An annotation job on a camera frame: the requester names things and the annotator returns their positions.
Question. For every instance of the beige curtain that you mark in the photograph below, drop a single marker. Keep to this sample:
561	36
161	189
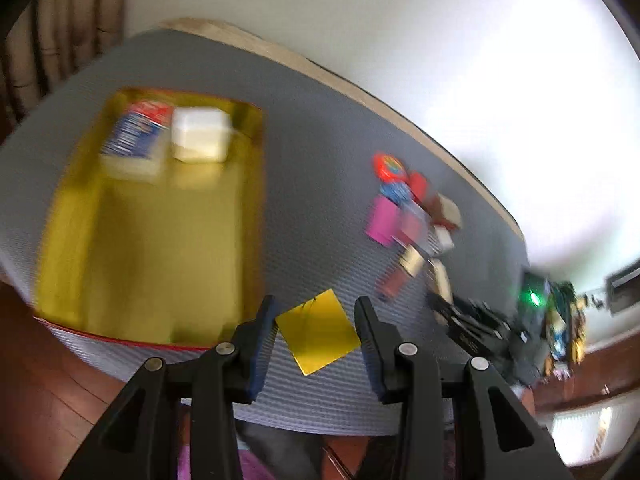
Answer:
55	25

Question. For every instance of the pink box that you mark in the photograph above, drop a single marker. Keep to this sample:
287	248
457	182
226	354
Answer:
382	220

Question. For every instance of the white square box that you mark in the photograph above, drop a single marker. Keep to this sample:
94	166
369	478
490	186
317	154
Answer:
200	132

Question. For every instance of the blue and white box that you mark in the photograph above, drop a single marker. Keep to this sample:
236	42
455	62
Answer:
132	135

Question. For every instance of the red cube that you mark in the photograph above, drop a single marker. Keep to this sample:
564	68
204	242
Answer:
419	187

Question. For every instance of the dark grey cloth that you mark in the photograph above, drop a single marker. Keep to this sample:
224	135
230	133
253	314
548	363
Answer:
285	447

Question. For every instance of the grey honeycomb mat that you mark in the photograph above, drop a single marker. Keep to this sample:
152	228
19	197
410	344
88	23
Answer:
310	175

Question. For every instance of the dark rectangular frame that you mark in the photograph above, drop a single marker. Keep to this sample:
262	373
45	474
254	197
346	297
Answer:
624	287

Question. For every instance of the cream long box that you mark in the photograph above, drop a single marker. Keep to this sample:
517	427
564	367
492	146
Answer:
441	280

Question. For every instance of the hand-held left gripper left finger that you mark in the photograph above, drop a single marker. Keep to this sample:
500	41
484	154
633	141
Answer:
260	355

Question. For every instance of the gold rectangular tray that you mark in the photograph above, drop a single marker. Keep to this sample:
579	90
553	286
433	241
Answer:
150	250

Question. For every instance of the yellow square card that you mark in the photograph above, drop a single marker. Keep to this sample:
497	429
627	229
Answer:
317	330

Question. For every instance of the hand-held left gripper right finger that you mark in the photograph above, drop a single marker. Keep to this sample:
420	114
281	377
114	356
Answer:
369	350

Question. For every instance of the pink cloth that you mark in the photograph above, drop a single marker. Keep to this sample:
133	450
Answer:
250	467

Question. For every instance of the white radiator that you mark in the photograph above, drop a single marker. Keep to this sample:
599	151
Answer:
585	432

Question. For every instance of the beige small box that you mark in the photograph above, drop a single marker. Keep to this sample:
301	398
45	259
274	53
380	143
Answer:
412	259

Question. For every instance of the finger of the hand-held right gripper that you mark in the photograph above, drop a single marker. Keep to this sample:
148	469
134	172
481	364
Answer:
472	337
462	310

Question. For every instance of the brown and white box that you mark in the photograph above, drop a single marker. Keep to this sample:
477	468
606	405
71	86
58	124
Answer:
446	211

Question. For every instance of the red round tape measure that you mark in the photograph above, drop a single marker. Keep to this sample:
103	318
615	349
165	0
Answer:
389	166

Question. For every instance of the white small box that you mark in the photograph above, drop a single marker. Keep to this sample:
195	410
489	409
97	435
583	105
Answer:
444	239

